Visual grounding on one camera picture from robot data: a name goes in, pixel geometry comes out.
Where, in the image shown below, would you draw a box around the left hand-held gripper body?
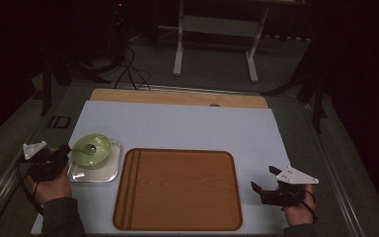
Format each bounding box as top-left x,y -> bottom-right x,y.
23,141 -> 68,182

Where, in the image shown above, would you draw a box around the wooden tray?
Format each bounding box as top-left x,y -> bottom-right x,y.
112,147 -> 244,232

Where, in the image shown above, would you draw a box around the metal floor rail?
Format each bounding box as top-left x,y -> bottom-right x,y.
0,85 -> 70,228
68,82 -> 267,97
300,102 -> 366,237

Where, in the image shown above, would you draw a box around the black floor cables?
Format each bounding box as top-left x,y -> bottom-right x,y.
113,45 -> 152,92

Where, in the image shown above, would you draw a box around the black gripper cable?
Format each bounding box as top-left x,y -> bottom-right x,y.
300,191 -> 319,225
15,161 -> 43,215

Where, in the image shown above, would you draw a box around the black stand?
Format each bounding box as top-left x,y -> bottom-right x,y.
263,42 -> 329,134

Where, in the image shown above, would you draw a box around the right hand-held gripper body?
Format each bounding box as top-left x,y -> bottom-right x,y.
260,166 -> 320,207

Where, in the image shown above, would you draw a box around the green ceramic bowl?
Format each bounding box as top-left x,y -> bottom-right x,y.
70,132 -> 113,170

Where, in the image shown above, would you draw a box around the person's left hand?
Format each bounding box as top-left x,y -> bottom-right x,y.
29,164 -> 73,205

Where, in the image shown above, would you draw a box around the white table sheet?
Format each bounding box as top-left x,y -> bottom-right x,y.
31,100 -> 292,235

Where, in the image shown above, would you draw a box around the white square plate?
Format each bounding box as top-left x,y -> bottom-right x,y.
67,139 -> 122,184

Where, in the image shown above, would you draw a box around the white metal stand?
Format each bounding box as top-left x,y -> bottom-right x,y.
172,0 -> 270,83

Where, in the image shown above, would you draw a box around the person's right hand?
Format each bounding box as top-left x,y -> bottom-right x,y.
282,184 -> 317,226

